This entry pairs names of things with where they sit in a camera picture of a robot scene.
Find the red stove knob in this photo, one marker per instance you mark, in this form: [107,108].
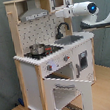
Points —
[49,67]
[66,58]

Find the right red stove knob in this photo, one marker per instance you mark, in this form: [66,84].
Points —
[66,58]

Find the white toy microwave door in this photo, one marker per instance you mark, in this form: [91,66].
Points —
[59,4]

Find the white oven door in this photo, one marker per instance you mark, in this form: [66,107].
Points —
[59,92]

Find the wooden toy kitchen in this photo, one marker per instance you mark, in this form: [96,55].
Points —
[32,73]

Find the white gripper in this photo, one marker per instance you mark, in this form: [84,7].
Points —
[65,12]

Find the silver toy pot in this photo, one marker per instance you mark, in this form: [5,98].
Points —
[36,49]

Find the black toy stovetop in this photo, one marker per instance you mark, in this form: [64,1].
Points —
[49,50]

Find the left red stove knob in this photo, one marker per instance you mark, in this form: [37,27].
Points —
[49,67]

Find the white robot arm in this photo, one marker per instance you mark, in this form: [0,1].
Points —
[89,11]

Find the grey range hood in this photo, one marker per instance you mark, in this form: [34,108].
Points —
[33,12]

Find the black toy faucet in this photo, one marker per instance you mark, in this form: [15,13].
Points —
[59,33]

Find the grey toy sink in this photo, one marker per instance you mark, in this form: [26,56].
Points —
[68,40]

